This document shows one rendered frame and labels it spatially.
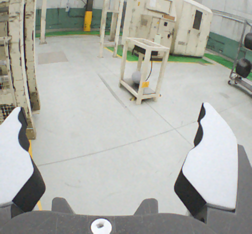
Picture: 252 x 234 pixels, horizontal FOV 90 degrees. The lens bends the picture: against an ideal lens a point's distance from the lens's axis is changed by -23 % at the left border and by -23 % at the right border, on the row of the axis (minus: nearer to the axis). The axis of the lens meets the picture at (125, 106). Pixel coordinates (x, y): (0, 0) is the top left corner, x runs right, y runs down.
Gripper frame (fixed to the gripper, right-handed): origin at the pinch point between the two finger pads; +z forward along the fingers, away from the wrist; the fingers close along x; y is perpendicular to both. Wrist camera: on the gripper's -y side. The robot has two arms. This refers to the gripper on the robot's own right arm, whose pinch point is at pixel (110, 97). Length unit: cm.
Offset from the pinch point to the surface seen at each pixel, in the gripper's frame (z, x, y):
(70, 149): 88, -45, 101
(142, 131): 122, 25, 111
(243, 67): 310, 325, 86
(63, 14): 921, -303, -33
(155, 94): 189, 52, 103
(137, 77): 206, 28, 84
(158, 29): 422, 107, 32
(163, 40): 434, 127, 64
